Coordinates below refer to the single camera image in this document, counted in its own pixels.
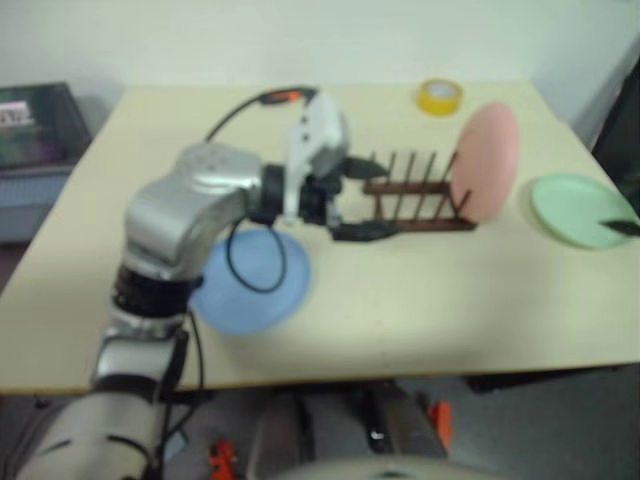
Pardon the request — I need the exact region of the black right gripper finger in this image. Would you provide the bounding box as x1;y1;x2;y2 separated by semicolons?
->
598;218;640;236

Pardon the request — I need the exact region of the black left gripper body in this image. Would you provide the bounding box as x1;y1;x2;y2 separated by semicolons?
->
298;160;354;241

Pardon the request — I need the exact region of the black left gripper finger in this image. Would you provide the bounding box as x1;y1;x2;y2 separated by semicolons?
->
332;222;401;245
344;157;389;180

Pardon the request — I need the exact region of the green round plate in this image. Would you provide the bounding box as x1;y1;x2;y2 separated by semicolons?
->
529;172;640;251

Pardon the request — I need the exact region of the pink round plate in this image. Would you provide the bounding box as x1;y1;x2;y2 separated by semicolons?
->
448;101;522;224

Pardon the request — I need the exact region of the blue round plate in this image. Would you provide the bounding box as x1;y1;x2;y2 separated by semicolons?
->
189;229;314;336

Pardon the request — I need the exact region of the brown wooden dish rack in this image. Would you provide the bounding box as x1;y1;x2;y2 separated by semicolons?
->
362;149;479;235

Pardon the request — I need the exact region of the yellow tape roll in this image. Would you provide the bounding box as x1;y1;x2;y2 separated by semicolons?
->
416;77;464;119

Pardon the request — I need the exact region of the orange plastic part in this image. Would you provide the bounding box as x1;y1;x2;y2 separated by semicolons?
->
207;439;239;480
427;399;454;446

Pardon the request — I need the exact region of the pale rounded robot torso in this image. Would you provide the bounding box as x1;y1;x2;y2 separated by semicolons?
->
269;447;506;480

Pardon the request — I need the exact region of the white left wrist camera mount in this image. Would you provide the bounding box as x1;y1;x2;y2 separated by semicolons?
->
282;91;351;229

